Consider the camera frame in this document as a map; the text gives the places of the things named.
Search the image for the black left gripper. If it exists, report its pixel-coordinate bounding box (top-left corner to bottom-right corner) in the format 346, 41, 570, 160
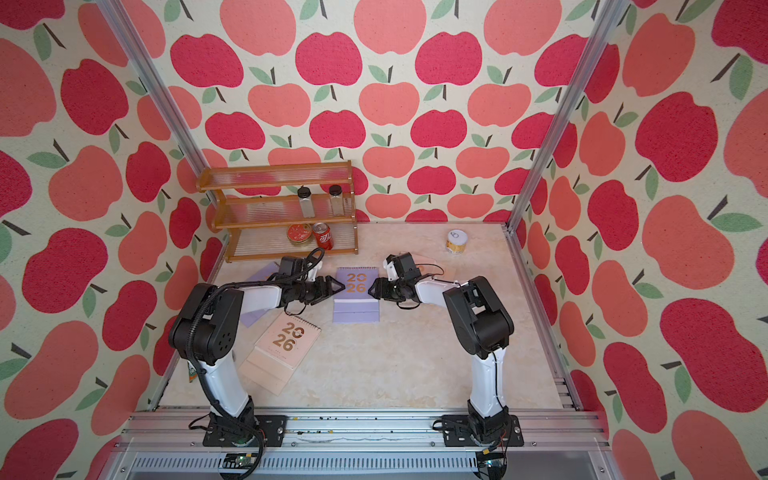
292, 275, 345, 304

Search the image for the purple 2026 desk calendar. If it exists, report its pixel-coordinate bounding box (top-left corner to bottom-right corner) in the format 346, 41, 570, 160
333, 266, 380, 324

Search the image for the pink calendar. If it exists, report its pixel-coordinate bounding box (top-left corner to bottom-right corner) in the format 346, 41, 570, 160
412, 253, 457, 282
239, 313, 322, 395

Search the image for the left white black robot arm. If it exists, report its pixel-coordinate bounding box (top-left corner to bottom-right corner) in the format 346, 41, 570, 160
169, 276, 345, 419

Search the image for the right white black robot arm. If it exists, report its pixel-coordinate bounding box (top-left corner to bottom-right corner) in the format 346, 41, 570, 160
368, 276, 514, 420

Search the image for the red soda can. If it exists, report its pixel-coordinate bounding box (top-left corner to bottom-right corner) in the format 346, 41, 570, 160
312, 222, 334, 250

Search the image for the round red gold tin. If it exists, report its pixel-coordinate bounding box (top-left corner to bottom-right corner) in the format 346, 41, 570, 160
286, 223, 314, 247

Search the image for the wooden three-tier shelf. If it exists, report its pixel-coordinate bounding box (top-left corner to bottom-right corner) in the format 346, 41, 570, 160
197, 161, 359, 262

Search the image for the purple calendar near shelf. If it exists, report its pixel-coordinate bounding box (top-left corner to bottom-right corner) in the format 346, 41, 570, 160
240, 262, 280, 327

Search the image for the right clear spice jar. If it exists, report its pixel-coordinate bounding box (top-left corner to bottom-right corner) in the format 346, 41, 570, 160
328, 184, 345, 217

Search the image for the clear spice jar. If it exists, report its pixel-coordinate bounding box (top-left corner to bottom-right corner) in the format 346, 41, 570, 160
297, 186, 315, 218
328, 184, 345, 217

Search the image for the small gold white can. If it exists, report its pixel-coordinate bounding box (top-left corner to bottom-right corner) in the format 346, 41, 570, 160
445, 229, 469, 254

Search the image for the left clear spice jar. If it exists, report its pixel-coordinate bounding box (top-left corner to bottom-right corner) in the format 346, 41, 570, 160
297, 186, 315, 218

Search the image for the green orange snack bag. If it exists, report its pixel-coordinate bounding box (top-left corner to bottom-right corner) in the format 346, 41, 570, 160
187, 361, 198, 383

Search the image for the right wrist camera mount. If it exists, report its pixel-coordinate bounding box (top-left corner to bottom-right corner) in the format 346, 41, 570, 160
384, 253, 422, 282

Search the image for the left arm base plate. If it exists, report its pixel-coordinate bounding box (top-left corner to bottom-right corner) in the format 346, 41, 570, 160
202, 412, 287, 448

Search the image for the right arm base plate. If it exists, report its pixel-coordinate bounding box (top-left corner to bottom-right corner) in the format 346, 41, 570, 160
432, 413, 525, 449

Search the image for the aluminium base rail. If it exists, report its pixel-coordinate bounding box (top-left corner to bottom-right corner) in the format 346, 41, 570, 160
96, 408, 622, 479

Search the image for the left aluminium corner post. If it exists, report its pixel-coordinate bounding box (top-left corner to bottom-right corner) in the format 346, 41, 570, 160
96, 0, 207, 176

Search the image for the aluminium corner post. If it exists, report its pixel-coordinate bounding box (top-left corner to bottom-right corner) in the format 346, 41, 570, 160
96, 0, 207, 176
505, 0, 631, 236

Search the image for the right aluminium corner post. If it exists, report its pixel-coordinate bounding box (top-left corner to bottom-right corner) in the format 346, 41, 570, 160
505, 0, 631, 236

